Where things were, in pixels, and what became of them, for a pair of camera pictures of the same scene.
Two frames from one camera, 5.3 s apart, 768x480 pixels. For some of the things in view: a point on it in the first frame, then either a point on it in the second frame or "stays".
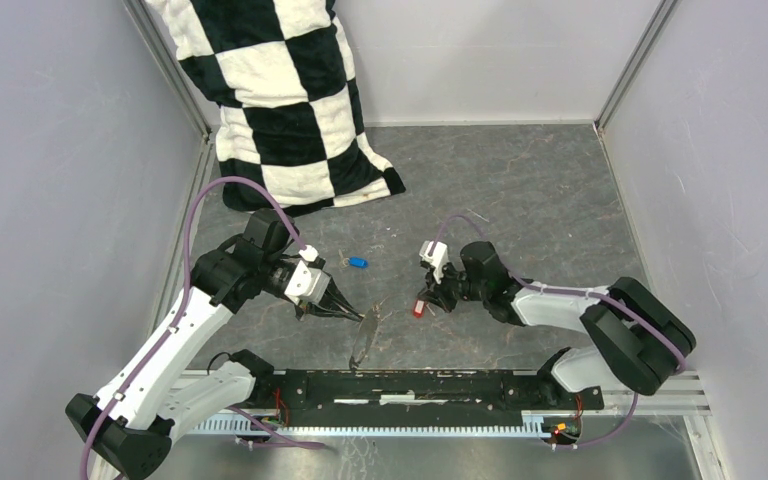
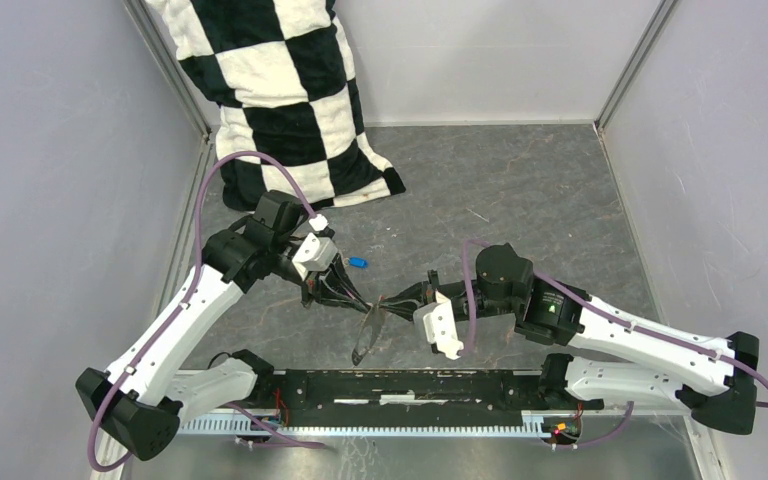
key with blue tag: x=352 y=261 stays
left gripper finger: x=340 y=298 → x=349 y=281
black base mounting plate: x=395 y=397 stays
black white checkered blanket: x=288 y=119 stays
